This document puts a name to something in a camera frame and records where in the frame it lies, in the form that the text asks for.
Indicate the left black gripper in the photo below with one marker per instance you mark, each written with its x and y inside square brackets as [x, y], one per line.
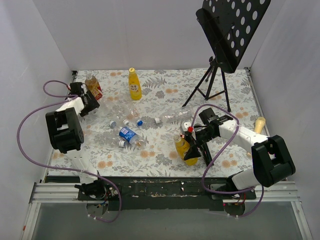
[90, 101]

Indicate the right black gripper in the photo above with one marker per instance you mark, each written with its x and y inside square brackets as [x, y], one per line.
[200, 141]

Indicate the yellow honey pomelo bottle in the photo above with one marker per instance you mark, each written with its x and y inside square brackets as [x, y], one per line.
[182, 147]

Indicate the brown tea bottle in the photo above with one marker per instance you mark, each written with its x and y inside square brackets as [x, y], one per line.
[94, 86]

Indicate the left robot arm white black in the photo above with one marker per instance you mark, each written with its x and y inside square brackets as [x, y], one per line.
[66, 135]

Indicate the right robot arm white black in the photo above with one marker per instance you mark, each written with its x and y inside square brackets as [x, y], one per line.
[271, 160]

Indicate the clear bottle far left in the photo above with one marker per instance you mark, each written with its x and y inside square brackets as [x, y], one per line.
[109, 117]

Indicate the clear bottle white cap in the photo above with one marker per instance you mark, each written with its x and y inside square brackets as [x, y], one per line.
[117, 110]

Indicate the clear crushed plastic bottle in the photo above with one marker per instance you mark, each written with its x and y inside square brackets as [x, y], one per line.
[175, 115]

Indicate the clear bottle blue cap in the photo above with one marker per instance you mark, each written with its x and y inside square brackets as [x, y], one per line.
[130, 110]

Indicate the tall yellow juice bottle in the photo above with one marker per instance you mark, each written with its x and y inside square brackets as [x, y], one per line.
[134, 85]

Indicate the blue label crushed water bottle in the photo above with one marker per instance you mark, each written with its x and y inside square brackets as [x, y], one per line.
[132, 137]

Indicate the black silver microphone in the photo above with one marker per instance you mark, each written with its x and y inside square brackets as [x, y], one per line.
[206, 153]

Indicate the black front base bar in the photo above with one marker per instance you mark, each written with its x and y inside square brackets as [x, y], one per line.
[169, 193]

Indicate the floral patterned table mat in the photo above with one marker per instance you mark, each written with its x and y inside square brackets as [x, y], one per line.
[162, 90]

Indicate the beige cone object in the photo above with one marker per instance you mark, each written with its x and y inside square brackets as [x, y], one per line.
[259, 124]

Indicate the black perforated music stand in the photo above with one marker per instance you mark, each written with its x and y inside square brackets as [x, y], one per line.
[229, 26]

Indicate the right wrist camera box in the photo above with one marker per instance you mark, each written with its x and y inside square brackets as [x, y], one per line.
[186, 126]

